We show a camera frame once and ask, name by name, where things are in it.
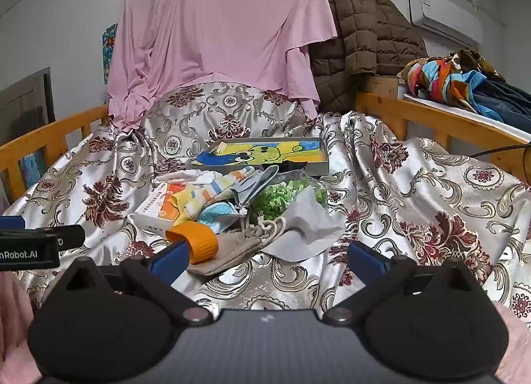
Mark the light grey cloth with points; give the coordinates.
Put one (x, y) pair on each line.
(307, 222)

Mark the pink fleece garment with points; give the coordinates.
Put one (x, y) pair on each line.
(12, 326)

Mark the grey framed panel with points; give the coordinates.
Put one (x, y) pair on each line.
(25, 106)

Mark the white air conditioner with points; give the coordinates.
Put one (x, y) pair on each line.
(448, 15)

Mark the blue patterned wall poster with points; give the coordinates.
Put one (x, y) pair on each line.
(110, 48)

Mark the blue-grey cloth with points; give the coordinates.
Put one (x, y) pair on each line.
(253, 185)

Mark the white and orange box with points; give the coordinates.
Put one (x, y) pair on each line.
(153, 212)

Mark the striped towel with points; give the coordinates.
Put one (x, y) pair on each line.
(211, 193)

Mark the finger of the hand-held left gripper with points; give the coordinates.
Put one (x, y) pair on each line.
(11, 222)
(66, 237)

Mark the glass jar of green stars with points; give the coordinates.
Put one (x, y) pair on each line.
(273, 197)

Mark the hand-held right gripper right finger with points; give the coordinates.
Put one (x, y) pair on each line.
(365, 261)

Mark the brown quilted jacket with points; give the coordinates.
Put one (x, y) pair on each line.
(365, 31)

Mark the dark blue clothes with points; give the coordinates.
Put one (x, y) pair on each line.
(506, 96)

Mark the white quilted cloth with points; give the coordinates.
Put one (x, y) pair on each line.
(186, 176)

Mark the grey tray with cartoon picture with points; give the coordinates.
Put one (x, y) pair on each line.
(265, 152)

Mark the pink hanging sheet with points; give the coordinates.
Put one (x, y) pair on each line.
(215, 23)

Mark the wooden bed rail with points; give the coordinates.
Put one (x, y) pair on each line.
(41, 135)
(452, 127)

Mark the floral satin blanket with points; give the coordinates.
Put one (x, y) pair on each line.
(415, 210)

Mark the plastic bag with blue print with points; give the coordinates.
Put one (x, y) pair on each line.
(218, 216)

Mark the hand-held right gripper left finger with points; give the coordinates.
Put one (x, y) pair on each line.
(168, 261)

